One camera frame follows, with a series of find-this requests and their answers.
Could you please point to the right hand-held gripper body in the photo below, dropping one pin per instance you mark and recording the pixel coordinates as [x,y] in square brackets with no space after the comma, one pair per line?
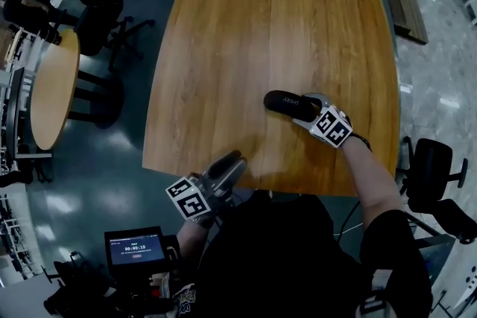
[331,128]

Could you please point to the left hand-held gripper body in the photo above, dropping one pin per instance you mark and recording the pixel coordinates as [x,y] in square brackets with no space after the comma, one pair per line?
[192,197]

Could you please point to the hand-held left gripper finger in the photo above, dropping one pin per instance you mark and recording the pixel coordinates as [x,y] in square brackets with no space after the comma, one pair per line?
[223,162]
[238,167]

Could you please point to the black glasses case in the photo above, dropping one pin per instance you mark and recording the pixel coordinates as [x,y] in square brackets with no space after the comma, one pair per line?
[285,106]

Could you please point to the person's right forearm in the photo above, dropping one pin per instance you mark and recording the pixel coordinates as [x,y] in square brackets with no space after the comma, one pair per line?
[372,182]

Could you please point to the person's left forearm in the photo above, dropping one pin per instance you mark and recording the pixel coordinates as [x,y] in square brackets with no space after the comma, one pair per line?
[192,238]

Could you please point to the black monitor screen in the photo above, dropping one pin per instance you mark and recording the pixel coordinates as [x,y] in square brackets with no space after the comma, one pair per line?
[137,248]

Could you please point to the person's black shirt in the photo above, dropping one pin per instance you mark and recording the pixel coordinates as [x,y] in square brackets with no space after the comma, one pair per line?
[283,257]

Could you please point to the black office chair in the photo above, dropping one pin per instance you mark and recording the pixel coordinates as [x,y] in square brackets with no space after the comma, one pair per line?
[432,175]
[100,11]

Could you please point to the round wooden table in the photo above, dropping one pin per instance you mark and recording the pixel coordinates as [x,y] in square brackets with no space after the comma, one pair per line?
[54,93]

